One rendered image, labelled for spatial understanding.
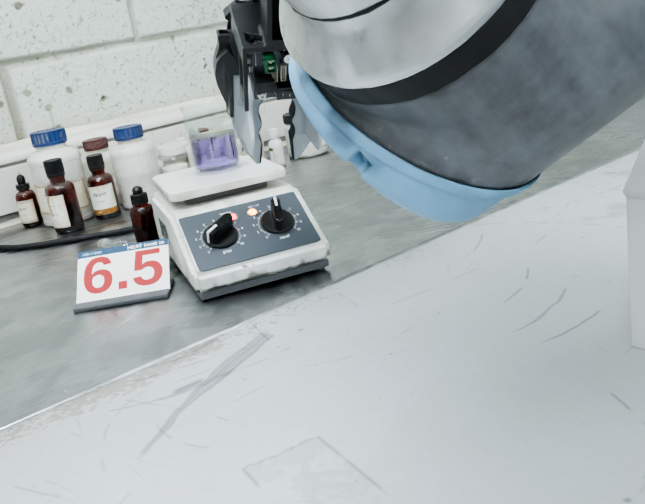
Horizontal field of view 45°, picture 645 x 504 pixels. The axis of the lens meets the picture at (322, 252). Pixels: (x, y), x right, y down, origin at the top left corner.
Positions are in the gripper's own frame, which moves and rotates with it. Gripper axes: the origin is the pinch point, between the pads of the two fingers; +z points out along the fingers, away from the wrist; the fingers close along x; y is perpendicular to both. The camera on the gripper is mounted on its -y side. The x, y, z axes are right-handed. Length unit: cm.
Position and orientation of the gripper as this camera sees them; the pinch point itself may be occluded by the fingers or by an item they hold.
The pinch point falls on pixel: (274, 142)
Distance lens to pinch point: 68.4
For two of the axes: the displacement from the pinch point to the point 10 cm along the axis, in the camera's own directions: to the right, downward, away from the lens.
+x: 9.7, -1.3, 1.8
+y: 2.2, 7.0, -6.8
